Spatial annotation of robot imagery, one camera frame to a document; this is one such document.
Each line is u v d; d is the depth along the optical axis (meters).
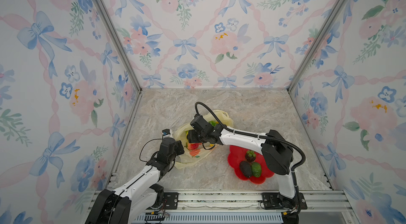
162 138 0.75
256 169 0.78
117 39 0.91
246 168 0.79
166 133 0.77
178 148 0.78
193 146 0.88
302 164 0.49
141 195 0.58
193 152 0.83
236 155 0.84
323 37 0.89
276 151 0.52
